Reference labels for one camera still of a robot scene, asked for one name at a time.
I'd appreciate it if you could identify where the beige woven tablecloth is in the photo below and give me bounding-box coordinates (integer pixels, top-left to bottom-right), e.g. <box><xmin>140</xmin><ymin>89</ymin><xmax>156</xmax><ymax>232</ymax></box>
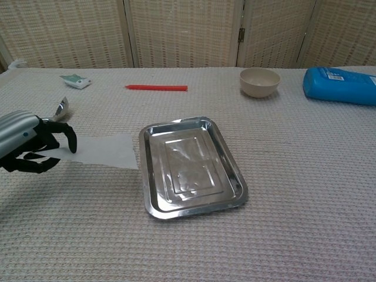
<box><xmin>0</xmin><ymin>58</ymin><xmax>376</xmax><ymax>282</ymax></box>

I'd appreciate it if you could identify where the red pen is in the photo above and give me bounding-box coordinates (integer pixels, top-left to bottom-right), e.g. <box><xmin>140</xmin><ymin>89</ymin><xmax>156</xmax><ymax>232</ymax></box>
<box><xmin>125</xmin><ymin>84</ymin><xmax>189</xmax><ymax>92</ymax></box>

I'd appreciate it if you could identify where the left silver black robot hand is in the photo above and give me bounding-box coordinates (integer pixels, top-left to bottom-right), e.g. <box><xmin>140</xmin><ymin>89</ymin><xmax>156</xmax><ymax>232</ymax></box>
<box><xmin>0</xmin><ymin>110</ymin><xmax>78</xmax><ymax>174</ymax></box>

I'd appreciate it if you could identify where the bamboo folding screen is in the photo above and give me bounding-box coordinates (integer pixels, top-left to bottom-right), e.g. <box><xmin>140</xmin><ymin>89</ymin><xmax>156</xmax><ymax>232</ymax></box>
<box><xmin>0</xmin><ymin>0</ymin><xmax>376</xmax><ymax>71</ymax></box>

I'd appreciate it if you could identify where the blue detergent bottle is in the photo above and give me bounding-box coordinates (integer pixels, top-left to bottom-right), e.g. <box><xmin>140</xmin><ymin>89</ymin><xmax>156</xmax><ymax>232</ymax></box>
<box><xmin>303</xmin><ymin>66</ymin><xmax>376</xmax><ymax>107</ymax></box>

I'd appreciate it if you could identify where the steel ladle with black handle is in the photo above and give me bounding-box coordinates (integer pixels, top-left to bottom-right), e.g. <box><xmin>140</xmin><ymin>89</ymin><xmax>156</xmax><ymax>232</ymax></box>
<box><xmin>48</xmin><ymin>96</ymin><xmax>70</xmax><ymax>122</ymax></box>

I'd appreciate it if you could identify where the white paper sheet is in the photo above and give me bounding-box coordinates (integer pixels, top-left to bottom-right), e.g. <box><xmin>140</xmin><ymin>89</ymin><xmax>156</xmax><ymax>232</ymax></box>
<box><xmin>43</xmin><ymin>133</ymin><xmax>140</xmax><ymax>170</ymax></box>

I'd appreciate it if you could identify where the beige bowl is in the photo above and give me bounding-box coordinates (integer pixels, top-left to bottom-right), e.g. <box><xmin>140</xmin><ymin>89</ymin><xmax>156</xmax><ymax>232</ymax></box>
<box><xmin>239</xmin><ymin>67</ymin><xmax>281</xmax><ymax>99</ymax></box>

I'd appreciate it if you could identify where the green white small packet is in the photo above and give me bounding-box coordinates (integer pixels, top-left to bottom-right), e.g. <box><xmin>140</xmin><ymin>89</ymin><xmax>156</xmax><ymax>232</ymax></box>
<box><xmin>59</xmin><ymin>73</ymin><xmax>93</xmax><ymax>90</ymax></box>

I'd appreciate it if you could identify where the rectangular metal tray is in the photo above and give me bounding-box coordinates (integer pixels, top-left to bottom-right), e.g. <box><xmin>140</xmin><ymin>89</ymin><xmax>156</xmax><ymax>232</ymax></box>
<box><xmin>138</xmin><ymin>116</ymin><xmax>249</xmax><ymax>220</ymax></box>

